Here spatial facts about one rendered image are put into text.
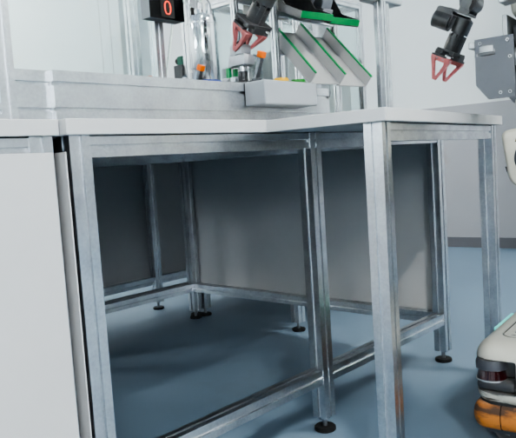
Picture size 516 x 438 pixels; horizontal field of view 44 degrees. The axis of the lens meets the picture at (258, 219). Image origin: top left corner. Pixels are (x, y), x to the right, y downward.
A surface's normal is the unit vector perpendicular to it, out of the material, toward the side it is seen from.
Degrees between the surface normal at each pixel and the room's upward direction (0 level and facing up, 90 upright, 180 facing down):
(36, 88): 90
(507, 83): 90
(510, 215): 90
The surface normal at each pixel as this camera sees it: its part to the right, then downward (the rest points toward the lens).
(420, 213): -0.68, 0.11
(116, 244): 0.73, 0.01
